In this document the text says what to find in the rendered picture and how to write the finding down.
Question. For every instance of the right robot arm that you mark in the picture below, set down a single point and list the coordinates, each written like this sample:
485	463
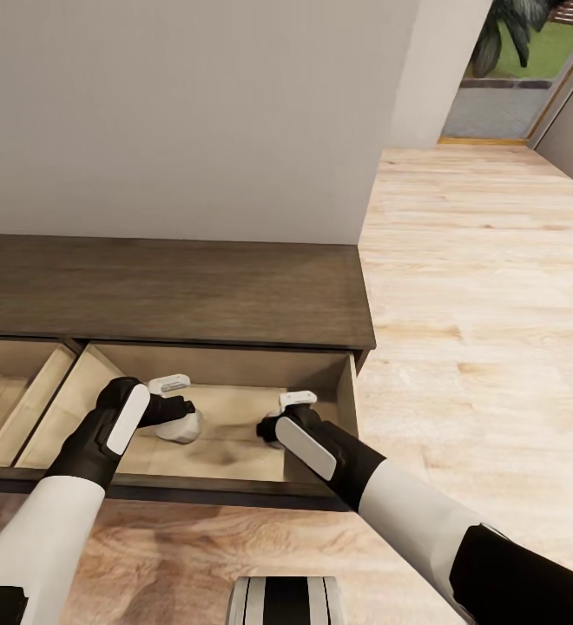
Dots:
477	566

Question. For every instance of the robot trunk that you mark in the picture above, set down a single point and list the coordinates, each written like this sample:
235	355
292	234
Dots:
286	600

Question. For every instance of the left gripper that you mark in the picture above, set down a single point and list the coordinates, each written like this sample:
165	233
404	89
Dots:
170	409

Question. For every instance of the fixed window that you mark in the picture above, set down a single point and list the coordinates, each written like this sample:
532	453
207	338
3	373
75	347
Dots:
521	60

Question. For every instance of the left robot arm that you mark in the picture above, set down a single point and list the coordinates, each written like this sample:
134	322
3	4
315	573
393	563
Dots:
41	546

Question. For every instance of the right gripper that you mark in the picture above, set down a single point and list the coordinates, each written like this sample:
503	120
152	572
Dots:
266	429

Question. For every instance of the pillar candle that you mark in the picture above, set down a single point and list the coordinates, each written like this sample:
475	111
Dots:
275	445
182	431

